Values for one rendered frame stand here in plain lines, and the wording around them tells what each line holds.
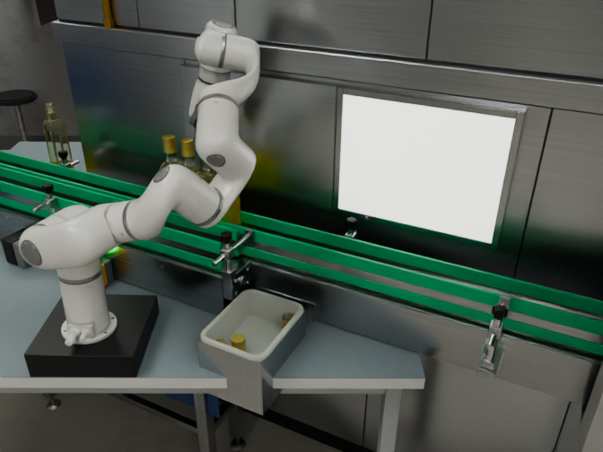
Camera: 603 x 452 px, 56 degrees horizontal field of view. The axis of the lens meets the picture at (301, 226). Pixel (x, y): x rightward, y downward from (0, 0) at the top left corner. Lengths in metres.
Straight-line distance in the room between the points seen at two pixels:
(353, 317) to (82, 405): 1.35
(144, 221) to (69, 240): 0.15
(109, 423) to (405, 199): 1.46
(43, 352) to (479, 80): 1.13
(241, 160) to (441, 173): 0.49
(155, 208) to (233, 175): 0.18
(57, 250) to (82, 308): 0.23
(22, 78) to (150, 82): 3.20
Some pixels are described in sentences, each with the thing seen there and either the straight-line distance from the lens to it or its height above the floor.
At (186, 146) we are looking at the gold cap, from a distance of 1.53.
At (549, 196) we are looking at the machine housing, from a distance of 1.39.
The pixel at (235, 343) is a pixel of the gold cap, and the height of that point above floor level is 0.81.
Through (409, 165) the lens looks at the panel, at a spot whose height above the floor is 1.15.
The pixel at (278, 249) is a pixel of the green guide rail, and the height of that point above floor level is 0.93.
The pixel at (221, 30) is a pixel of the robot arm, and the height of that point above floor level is 1.45.
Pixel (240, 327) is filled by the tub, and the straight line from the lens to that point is 1.46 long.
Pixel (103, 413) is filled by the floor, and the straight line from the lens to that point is 2.41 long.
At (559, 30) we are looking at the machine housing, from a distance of 1.30.
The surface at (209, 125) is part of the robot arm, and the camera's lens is 1.13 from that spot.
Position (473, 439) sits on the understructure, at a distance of 1.87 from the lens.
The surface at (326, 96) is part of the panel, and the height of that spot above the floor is 1.29.
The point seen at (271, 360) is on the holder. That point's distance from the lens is 1.31.
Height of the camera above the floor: 1.69
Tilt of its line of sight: 29 degrees down
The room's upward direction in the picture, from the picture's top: straight up
